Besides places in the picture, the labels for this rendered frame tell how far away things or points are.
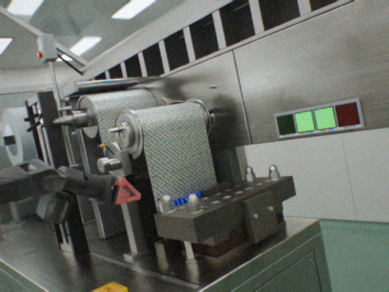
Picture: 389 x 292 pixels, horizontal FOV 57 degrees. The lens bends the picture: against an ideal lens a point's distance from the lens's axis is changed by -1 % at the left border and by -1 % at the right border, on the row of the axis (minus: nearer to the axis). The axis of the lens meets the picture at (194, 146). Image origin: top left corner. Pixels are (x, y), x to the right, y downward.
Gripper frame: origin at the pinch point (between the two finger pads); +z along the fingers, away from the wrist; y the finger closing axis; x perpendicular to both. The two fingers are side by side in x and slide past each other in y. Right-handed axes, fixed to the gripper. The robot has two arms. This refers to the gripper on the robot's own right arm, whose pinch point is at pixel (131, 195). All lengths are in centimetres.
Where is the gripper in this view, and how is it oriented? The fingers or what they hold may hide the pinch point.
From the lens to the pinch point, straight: 96.8
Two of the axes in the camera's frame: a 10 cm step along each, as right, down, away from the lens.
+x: 1.7, -9.5, 2.5
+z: 7.6, 2.9, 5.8
